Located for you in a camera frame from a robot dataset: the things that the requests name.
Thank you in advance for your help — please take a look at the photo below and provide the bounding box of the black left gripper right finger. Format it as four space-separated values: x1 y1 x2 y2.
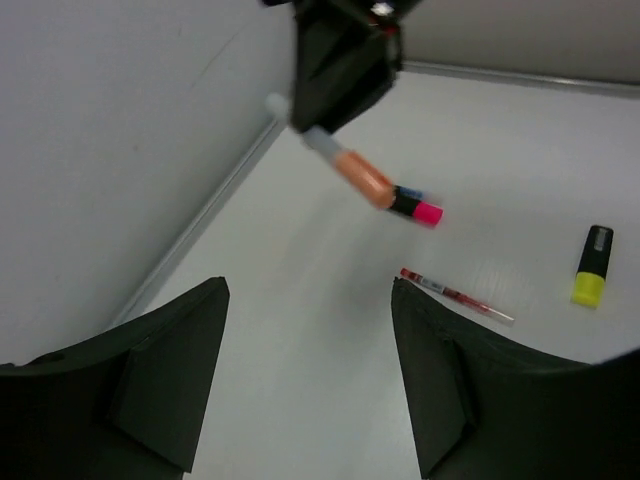
391 279 639 479

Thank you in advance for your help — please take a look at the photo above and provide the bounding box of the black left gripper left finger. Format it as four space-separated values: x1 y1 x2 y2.
1 277 230 479

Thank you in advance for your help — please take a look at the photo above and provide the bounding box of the red refill pen upper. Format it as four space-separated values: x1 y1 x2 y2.
400 268 515 325

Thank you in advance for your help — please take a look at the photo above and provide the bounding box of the orange clear highlighter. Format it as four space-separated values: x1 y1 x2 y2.
299 126 395 209

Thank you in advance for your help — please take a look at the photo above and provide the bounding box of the yellow black highlighter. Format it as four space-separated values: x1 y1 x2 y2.
571 225 614 308

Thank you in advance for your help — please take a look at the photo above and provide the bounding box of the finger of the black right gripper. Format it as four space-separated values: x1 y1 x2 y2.
291 1 403 133

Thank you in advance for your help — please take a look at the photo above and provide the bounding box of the pink black highlighter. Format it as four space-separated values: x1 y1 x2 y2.
389 185 443 227

